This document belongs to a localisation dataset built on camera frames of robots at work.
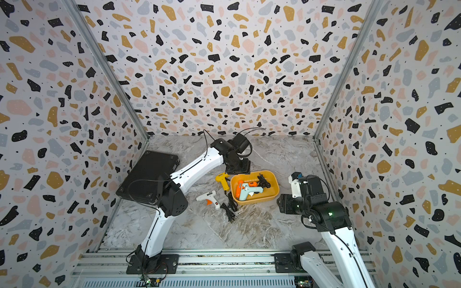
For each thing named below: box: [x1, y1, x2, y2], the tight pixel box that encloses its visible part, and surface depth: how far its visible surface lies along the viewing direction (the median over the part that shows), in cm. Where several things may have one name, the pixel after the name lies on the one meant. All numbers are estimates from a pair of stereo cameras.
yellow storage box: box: [230, 170, 280, 206], surface depth 95 cm
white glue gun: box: [195, 190, 221, 210], surface depth 94 cm
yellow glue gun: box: [214, 172, 230, 192], surface depth 100 cm
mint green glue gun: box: [238, 183, 264, 201], surface depth 94 cm
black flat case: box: [115, 150, 181, 205], surface depth 104 cm
